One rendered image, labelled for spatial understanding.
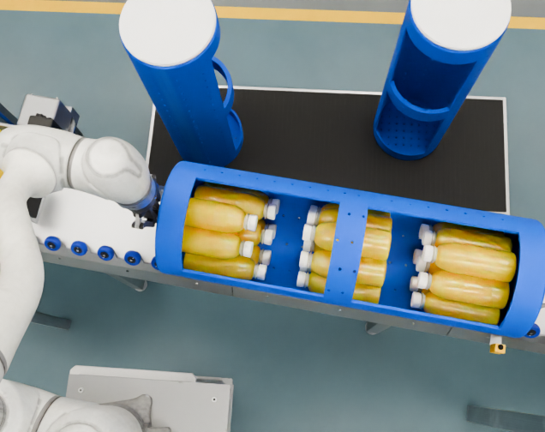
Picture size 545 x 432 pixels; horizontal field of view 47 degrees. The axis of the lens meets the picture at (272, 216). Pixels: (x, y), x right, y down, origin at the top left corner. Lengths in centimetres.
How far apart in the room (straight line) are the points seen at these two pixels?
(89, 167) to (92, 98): 190
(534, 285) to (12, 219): 105
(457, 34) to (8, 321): 140
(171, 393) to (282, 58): 183
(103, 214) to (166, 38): 53
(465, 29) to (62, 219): 124
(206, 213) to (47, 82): 179
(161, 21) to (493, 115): 150
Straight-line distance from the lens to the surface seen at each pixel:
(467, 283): 150
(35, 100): 207
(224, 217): 145
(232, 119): 266
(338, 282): 141
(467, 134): 272
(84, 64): 311
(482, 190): 265
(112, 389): 157
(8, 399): 135
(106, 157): 112
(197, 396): 153
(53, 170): 119
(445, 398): 265
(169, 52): 182
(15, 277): 95
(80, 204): 183
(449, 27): 186
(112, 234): 178
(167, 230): 143
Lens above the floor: 258
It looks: 75 degrees down
